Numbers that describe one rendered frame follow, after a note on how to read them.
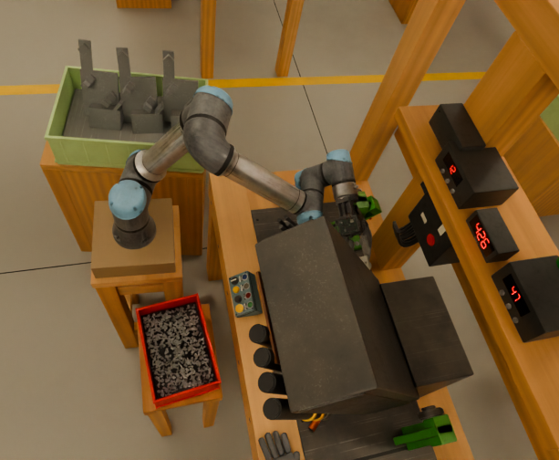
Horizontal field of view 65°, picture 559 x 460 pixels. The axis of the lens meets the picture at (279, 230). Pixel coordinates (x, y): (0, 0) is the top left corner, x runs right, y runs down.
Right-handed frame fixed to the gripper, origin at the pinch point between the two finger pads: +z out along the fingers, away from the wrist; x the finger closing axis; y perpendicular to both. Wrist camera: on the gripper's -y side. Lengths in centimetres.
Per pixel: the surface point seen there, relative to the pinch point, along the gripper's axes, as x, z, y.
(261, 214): -42, -27, -20
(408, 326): 11.0, 20.4, 3.8
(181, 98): -69, -85, -15
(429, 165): 26.8, -20.8, 12.8
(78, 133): -109, -76, 7
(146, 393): -74, 30, 20
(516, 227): 43.2, -0.7, 8.1
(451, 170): 32.2, -17.5, 15.8
